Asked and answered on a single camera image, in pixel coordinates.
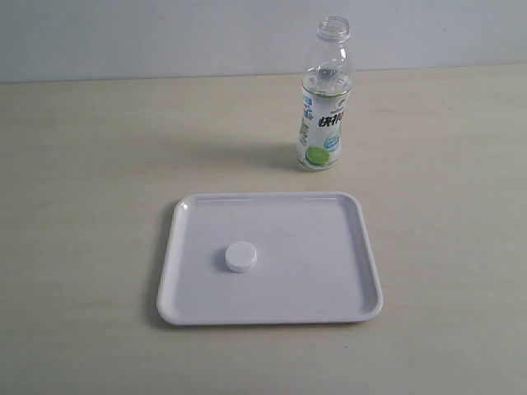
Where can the white bottle cap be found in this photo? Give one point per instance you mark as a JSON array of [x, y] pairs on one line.
[[240, 257]]

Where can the clear labelled drink bottle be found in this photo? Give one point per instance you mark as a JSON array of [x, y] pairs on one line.
[[326, 86]]

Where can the white rectangular plastic tray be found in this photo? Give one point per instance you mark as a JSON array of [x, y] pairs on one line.
[[315, 263]]

